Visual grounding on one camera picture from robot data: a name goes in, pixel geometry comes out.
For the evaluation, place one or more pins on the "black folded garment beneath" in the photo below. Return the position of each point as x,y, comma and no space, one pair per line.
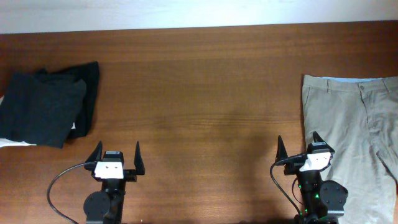
90,74

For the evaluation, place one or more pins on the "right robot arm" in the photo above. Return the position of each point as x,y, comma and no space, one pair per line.
323,200

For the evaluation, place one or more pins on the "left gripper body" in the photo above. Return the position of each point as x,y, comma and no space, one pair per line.
127,175

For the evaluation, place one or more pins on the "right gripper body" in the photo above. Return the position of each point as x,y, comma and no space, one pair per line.
293,168

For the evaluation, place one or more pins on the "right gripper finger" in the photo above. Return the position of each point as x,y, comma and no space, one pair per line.
281,150
316,137

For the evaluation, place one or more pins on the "dark folded garment top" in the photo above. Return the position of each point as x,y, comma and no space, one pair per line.
40,113

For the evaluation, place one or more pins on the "khaki shorts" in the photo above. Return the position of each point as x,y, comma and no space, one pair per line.
358,119

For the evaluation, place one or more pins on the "white cloth under pile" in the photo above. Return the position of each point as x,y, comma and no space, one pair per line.
7,142

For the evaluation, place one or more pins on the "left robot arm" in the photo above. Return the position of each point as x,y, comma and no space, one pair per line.
106,205

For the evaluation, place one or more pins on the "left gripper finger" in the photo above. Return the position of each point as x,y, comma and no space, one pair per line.
138,162
96,154

